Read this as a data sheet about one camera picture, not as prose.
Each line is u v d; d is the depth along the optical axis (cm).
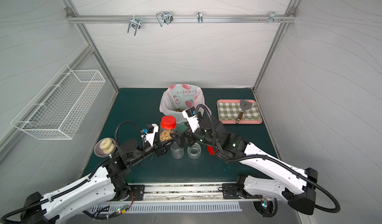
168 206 70
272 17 77
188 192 75
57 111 68
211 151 88
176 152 85
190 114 53
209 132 46
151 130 60
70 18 77
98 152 84
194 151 87
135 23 79
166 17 76
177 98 93
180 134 53
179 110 98
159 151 63
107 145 83
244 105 108
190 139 54
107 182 52
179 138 54
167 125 62
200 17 78
